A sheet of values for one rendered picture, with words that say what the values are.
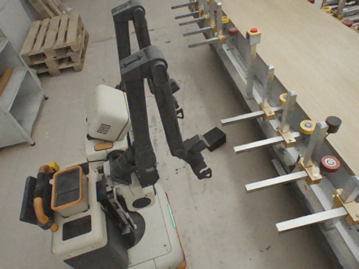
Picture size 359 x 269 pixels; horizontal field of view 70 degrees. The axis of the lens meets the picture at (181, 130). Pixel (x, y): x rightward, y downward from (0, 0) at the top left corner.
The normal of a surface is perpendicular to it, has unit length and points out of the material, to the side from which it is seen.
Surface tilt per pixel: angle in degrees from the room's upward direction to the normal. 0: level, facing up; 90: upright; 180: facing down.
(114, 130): 90
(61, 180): 0
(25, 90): 90
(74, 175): 0
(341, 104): 0
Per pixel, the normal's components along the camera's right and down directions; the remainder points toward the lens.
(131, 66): -0.36, -0.59
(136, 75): 0.29, 0.67
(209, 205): -0.14, -0.68
